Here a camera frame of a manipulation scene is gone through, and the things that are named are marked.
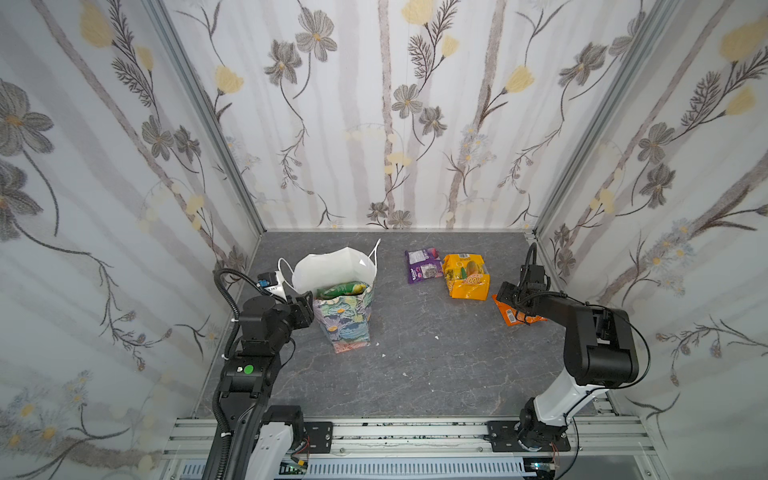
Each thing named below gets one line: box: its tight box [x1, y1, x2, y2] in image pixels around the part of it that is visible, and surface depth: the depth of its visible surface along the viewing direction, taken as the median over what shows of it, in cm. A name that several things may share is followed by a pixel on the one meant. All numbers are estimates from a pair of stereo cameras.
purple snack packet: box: [405, 248, 443, 284], surface depth 110 cm
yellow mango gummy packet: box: [442, 253, 491, 301], surface depth 103 cm
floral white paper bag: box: [278, 240, 381, 354], surface depth 81 cm
